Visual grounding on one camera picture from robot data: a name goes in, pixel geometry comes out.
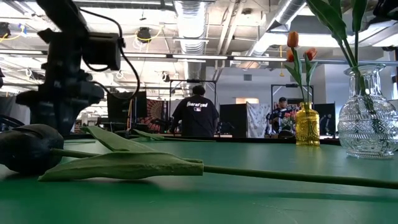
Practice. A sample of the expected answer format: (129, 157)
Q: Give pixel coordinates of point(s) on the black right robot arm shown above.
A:
(387, 7)

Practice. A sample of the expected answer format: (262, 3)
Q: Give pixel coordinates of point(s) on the yellow glass vase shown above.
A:
(307, 127)

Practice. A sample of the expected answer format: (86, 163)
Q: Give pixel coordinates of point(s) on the seated person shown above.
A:
(280, 115)

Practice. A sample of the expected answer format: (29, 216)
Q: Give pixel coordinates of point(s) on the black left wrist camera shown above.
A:
(102, 51)

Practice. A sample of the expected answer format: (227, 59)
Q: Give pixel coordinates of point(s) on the black artificial tulip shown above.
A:
(28, 149)

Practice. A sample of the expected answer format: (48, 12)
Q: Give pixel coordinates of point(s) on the white patterned cloth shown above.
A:
(258, 119)

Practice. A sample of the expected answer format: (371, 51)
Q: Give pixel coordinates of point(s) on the silver ventilation duct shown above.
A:
(286, 12)
(190, 28)

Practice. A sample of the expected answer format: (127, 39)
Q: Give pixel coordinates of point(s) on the long LED light bar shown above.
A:
(199, 57)

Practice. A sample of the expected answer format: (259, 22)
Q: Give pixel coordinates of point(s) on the black ceiling spotlight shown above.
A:
(144, 34)

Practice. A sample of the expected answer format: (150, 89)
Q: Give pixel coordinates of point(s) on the mandala tapestry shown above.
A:
(155, 112)

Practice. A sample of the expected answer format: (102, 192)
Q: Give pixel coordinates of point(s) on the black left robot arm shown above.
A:
(62, 14)

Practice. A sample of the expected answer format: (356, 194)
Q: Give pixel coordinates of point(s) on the clear cut-glass vase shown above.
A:
(367, 124)

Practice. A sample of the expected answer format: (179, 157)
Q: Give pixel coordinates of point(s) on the black partition panel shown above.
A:
(233, 119)
(326, 118)

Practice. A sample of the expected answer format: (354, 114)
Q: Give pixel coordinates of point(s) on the standing person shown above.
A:
(196, 115)

